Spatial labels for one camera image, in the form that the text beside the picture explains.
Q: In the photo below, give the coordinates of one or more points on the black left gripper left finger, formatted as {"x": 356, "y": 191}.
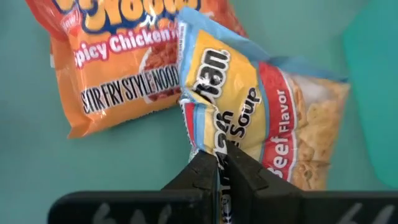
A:
{"x": 192, "y": 186}

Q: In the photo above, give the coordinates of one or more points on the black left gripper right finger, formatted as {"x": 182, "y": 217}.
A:
{"x": 248, "y": 186}

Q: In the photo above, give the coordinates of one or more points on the beef flavor ramen packet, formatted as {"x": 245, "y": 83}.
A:
{"x": 236, "y": 87}

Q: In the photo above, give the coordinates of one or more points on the orange Saucy Noods packet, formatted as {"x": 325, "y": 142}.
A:
{"x": 118, "y": 77}

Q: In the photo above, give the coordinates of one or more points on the teal plastic bin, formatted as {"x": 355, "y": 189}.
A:
{"x": 376, "y": 93}

